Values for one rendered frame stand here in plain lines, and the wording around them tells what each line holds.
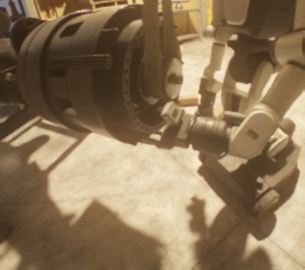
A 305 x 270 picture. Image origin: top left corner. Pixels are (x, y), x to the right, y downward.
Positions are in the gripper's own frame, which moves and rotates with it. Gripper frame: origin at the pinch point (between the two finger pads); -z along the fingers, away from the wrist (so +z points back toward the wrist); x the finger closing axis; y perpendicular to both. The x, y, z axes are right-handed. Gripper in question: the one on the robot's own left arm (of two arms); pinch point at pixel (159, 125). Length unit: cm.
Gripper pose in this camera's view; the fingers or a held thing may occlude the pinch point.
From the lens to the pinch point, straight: 49.0
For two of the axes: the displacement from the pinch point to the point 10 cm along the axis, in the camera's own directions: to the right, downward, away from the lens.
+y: -2.7, -5.9, -7.6
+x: 4.0, -7.9, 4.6
